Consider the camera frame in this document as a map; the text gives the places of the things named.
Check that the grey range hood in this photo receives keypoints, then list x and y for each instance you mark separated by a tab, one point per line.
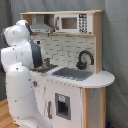
42	23

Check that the small metal pot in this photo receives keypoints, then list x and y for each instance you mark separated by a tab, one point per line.
46	63

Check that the right red stove knob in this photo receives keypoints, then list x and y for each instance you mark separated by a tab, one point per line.
35	83

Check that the black toy faucet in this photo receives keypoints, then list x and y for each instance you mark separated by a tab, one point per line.
82	63

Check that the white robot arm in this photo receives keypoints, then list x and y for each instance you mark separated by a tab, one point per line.
21	55

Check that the grey toy sink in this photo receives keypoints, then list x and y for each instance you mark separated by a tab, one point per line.
73	74

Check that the black toy stovetop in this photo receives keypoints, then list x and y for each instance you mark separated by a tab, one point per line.
44	70

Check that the wooden toy kitchen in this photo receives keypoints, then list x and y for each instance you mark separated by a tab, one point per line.
87	97

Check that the grey cabinet door handle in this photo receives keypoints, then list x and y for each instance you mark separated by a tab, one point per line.
49	110

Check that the white toy microwave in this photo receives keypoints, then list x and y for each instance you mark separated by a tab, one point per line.
73	23

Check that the grey ice dispenser panel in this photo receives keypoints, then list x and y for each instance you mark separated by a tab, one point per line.
63	108

